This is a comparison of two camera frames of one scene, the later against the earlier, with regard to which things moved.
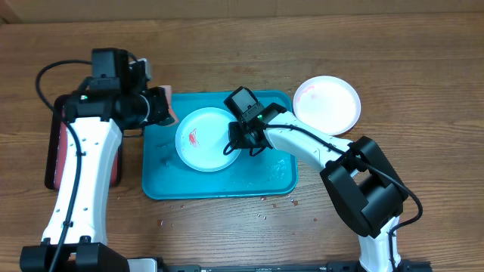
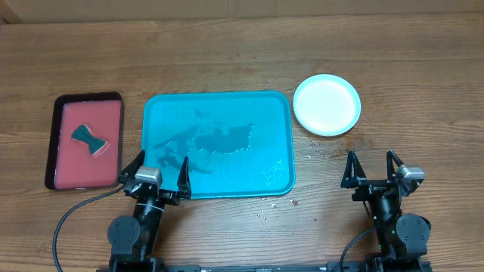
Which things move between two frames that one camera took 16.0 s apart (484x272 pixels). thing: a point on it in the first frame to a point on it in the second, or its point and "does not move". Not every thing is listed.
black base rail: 337,266 does not move
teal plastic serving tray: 271,174 does not move
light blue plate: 201,138 to 327,105
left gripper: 156,97 to 171,199
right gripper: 242,132 to 355,178
